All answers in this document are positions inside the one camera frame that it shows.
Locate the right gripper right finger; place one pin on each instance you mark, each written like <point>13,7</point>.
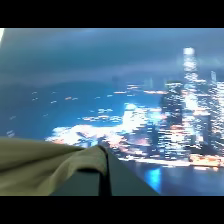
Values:
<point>128,181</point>

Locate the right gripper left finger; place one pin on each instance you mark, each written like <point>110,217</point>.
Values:
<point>80,185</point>

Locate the olive garment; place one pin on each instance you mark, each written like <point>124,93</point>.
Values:
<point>36,163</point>

